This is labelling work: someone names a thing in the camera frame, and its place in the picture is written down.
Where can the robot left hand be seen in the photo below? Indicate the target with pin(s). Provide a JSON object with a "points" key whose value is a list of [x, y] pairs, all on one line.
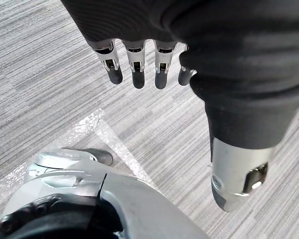
{"points": [[239, 62]]}

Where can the clear tape strip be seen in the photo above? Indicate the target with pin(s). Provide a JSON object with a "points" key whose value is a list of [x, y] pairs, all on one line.
{"points": [[114, 147]]}

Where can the dark robot foot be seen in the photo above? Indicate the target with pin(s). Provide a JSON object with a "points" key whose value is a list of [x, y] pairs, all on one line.
{"points": [[102, 155]]}

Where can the silver robot leg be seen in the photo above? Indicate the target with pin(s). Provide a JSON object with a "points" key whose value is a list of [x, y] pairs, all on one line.
{"points": [[89, 199]]}

